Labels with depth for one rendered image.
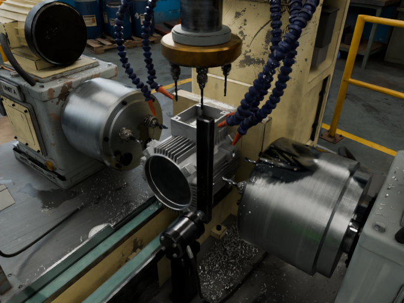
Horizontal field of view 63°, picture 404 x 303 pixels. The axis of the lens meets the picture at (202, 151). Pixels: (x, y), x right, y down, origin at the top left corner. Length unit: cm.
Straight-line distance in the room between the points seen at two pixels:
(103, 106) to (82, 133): 10
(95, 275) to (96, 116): 40
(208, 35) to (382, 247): 49
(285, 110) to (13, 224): 86
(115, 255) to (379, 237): 57
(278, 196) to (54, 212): 74
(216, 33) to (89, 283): 61
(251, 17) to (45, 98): 61
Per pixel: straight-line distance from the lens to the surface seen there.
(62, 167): 116
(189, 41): 70
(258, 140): 84
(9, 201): 81
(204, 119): 58
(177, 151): 76
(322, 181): 63
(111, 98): 93
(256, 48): 91
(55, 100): 106
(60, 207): 115
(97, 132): 91
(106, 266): 84
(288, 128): 93
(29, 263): 102
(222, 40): 72
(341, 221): 62
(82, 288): 83
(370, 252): 58
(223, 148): 83
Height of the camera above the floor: 152
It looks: 33 degrees down
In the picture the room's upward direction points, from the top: straight up
